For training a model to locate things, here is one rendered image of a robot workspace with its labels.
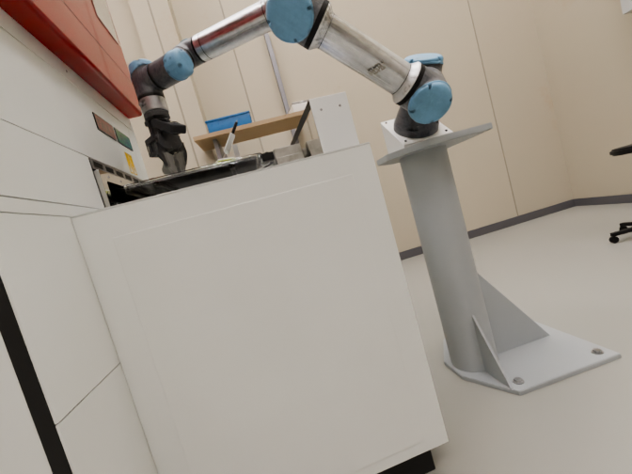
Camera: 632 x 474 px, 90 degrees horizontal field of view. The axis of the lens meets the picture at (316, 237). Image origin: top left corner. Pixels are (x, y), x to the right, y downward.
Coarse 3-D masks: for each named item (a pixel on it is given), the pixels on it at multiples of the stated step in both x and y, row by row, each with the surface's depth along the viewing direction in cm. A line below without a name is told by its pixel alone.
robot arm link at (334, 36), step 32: (288, 0) 72; (320, 0) 74; (288, 32) 76; (320, 32) 76; (352, 32) 78; (352, 64) 82; (384, 64) 81; (416, 64) 84; (416, 96) 83; (448, 96) 83
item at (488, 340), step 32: (480, 128) 97; (384, 160) 107; (416, 160) 105; (448, 160) 106; (416, 192) 108; (448, 192) 105; (416, 224) 114; (448, 224) 105; (448, 256) 106; (448, 288) 109; (480, 288) 110; (448, 320) 112; (480, 320) 108; (512, 320) 117; (448, 352) 127; (480, 352) 109; (512, 352) 115; (544, 352) 110; (576, 352) 106; (608, 352) 101; (480, 384) 105; (512, 384) 99; (544, 384) 96
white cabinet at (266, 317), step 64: (192, 192) 64; (256, 192) 67; (320, 192) 69; (128, 256) 62; (192, 256) 64; (256, 256) 67; (320, 256) 69; (384, 256) 72; (128, 320) 63; (192, 320) 65; (256, 320) 67; (320, 320) 70; (384, 320) 72; (128, 384) 63; (192, 384) 65; (256, 384) 67; (320, 384) 70; (384, 384) 73; (192, 448) 65; (256, 448) 68; (320, 448) 70; (384, 448) 73
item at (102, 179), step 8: (96, 176) 76; (104, 176) 78; (112, 176) 83; (104, 184) 77; (112, 184) 84; (120, 184) 87; (104, 192) 76; (136, 192) 101; (104, 200) 76; (112, 200) 78; (120, 200) 84
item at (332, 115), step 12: (324, 96) 75; (336, 96) 75; (312, 108) 74; (324, 108) 75; (336, 108) 76; (348, 108) 76; (324, 120) 75; (336, 120) 76; (348, 120) 76; (324, 132) 75; (336, 132) 76; (348, 132) 76; (324, 144) 75; (336, 144) 76; (348, 144) 76
